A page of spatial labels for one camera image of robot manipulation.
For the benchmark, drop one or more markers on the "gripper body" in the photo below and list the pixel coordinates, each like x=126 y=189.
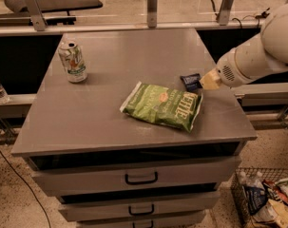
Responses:
x=226 y=69

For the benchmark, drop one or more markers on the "blue rxbar blueberry wrapper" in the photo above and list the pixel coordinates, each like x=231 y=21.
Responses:
x=191 y=82

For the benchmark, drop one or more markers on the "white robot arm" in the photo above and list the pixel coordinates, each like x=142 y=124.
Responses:
x=264 y=54

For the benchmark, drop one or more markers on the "green kettle chip bag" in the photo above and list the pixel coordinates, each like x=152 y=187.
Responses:
x=161 y=105

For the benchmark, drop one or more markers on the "dark blue snack bag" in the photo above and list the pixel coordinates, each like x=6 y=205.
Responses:
x=256 y=198

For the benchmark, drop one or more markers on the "red brown snack bag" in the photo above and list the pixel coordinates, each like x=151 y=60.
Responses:
x=274 y=192

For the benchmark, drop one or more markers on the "yellow snack bag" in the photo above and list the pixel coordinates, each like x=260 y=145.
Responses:
x=273 y=212

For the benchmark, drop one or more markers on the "plastic bottle in basket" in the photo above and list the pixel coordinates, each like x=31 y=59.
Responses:
x=255 y=180

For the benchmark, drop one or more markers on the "grey drawer cabinet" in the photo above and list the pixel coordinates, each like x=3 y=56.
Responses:
x=79 y=144

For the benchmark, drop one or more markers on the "white green soda can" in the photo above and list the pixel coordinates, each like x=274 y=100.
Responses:
x=73 y=62

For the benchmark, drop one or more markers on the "grey metal rail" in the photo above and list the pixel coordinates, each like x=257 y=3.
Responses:
x=56 y=30

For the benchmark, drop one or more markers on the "right metal bracket post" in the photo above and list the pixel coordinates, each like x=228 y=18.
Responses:
x=224 y=12

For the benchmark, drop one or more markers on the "metal bracket post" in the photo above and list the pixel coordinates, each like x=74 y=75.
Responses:
x=224 y=12
x=151 y=19
x=36 y=16

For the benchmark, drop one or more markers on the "wire basket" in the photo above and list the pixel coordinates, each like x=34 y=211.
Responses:
x=239 y=195

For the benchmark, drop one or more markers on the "middle metal bracket post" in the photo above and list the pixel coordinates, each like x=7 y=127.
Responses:
x=151 y=19

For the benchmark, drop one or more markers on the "black top drawer handle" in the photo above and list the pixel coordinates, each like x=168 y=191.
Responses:
x=141 y=179

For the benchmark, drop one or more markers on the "black drawer handle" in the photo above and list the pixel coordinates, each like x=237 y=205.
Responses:
x=141 y=179
x=143 y=224
x=141 y=210

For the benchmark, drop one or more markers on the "black middle drawer handle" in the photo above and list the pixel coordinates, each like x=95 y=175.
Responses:
x=141 y=210

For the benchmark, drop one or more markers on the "black bottom drawer handle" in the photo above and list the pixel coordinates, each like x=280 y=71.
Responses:
x=143 y=224

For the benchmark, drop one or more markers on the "left metal bracket post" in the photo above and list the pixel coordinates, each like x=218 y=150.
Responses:
x=36 y=16

